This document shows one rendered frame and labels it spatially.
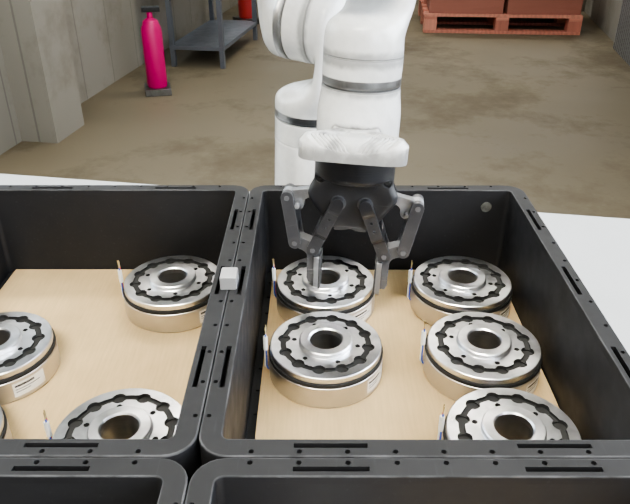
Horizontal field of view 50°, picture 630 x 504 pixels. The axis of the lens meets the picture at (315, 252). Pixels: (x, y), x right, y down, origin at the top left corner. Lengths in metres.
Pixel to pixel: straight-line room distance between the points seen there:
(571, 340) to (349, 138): 0.25
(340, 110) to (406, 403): 0.26
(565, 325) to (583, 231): 0.63
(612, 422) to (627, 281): 0.59
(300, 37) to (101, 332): 0.39
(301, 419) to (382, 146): 0.24
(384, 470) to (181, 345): 0.32
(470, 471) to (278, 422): 0.21
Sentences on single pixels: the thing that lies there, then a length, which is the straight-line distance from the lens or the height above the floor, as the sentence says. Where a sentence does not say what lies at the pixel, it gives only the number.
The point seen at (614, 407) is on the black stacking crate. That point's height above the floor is 0.90.
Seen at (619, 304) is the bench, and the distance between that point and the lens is 1.05.
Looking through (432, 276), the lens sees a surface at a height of 0.86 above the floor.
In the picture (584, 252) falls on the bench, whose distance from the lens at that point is 1.17.
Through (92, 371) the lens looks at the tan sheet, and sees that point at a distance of 0.67.
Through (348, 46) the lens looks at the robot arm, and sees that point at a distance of 0.58.
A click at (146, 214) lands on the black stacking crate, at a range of 0.78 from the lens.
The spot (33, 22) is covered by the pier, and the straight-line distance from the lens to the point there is 3.64.
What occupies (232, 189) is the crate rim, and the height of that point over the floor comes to 0.93.
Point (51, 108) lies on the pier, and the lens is 3.74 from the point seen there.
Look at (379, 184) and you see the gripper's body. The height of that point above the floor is 0.99.
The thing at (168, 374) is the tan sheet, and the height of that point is 0.83.
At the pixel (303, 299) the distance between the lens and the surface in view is 0.68.
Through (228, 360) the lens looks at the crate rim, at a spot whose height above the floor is 0.92.
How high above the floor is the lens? 1.23
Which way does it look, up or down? 30 degrees down
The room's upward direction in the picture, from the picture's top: straight up
